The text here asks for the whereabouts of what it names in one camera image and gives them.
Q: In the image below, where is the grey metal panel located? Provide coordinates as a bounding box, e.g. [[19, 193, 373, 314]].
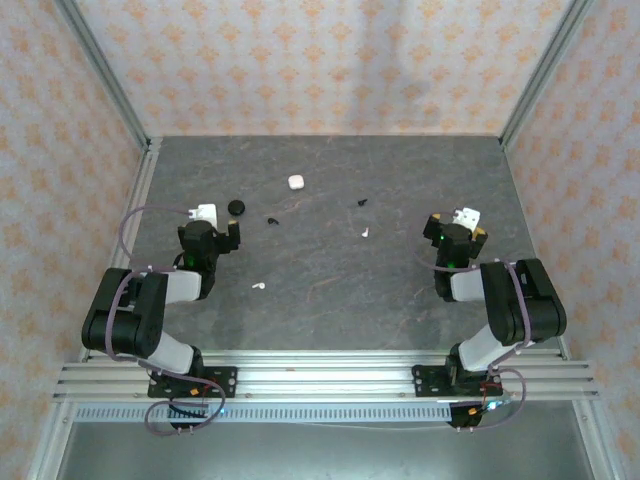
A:
[[54, 422, 596, 480]]

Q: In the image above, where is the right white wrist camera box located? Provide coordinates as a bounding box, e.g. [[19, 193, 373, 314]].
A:
[[452, 206, 482, 232]]

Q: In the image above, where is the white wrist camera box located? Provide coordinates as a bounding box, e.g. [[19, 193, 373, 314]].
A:
[[188, 202, 219, 227], [452, 206, 482, 232]]

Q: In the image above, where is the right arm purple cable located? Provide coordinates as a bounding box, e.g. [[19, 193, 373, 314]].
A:
[[407, 212, 527, 432]]

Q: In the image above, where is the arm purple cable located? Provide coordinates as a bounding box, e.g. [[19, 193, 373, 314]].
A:
[[107, 205, 229, 437], [407, 212, 527, 432]]

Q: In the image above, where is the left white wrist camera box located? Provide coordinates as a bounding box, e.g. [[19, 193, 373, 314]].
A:
[[188, 202, 219, 227]]

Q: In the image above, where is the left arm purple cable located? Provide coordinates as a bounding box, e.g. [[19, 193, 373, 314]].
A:
[[107, 205, 229, 437]]

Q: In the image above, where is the aluminium side rail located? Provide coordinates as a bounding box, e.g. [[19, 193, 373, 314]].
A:
[[79, 137, 164, 362]]

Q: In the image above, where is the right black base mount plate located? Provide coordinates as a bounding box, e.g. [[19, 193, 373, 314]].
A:
[[412, 364, 501, 399]]

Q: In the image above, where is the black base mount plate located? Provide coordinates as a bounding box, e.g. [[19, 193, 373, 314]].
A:
[[412, 364, 501, 399], [148, 367, 239, 399]]

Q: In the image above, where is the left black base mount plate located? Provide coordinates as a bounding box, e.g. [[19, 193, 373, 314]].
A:
[[148, 367, 239, 399]]

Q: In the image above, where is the long aluminium base rail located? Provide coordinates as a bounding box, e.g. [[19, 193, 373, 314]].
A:
[[52, 349, 599, 402]]

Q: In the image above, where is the slotted grey cable duct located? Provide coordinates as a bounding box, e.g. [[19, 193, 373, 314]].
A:
[[74, 403, 454, 425]]

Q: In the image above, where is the short aluminium frame post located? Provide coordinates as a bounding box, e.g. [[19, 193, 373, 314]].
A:
[[572, 399, 621, 480], [24, 399, 76, 480]]

